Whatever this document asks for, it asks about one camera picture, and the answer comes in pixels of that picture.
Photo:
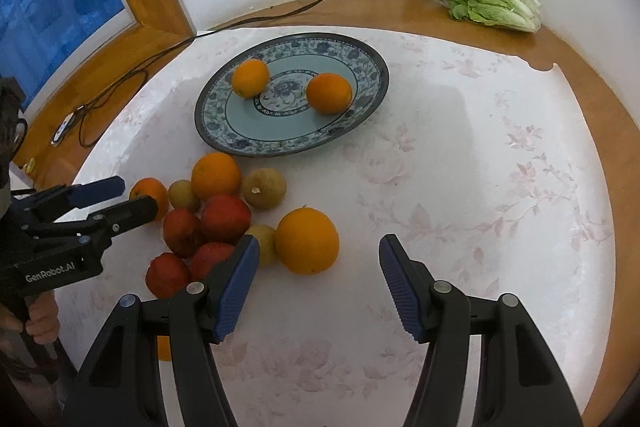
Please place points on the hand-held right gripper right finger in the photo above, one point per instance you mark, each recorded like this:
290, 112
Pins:
400, 292

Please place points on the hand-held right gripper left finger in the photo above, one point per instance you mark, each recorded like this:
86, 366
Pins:
240, 287

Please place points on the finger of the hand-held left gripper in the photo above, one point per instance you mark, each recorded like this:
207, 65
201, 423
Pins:
97, 191
132, 211

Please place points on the red apple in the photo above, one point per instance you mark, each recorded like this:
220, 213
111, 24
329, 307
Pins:
182, 232
167, 275
207, 259
225, 218

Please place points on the brown pear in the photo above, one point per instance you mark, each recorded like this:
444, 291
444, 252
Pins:
264, 188
183, 195

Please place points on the large orange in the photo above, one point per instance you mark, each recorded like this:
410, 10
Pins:
306, 240

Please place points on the blue patterned ceramic plate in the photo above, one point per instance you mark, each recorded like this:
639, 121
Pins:
280, 127

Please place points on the person's left hand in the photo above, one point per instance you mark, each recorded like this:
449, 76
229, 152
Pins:
42, 317

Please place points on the yellow-green fruit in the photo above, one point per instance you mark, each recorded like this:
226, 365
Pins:
267, 244

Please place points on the small white device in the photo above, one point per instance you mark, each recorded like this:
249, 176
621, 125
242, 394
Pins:
62, 129

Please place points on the small yellow object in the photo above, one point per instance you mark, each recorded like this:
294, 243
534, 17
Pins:
30, 165

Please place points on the window pane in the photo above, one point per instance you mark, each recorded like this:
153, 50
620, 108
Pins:
55, 7

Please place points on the bagged romaine lettuce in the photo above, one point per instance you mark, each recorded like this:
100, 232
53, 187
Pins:
480, 2

